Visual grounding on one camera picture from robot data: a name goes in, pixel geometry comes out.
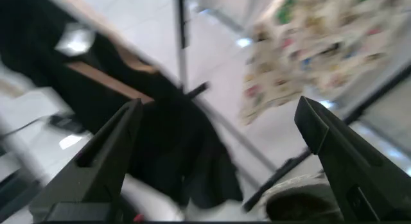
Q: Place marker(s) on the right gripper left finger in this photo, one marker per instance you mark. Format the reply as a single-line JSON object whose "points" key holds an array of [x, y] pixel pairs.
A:
{"points": [[93, 172]]}

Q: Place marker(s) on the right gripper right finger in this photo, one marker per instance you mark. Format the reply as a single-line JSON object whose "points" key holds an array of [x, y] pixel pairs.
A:
{"points": [[359, 166]]}

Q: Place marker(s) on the black garment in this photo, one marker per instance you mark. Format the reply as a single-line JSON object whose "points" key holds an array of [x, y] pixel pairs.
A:
{"points": [[167, 147]]}

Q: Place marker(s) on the pink clothes hanger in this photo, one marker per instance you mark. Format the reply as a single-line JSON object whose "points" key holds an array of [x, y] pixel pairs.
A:
{"points": [[109, 81]]}

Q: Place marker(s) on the cream printed garment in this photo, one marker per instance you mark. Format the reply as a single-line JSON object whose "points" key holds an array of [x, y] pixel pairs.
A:
{"points": [[305, 57]]}

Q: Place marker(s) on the white laundry basket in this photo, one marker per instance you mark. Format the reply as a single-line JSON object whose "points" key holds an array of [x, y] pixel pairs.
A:
{"points": [[298, 201]]}

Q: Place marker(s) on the black clothes rack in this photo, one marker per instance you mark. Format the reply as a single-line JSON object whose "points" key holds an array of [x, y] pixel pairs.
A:
{"points": [[183, 41]]}

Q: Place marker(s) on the white curtain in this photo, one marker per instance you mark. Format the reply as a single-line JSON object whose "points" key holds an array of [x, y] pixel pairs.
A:
{"points": [[231, 5]]}

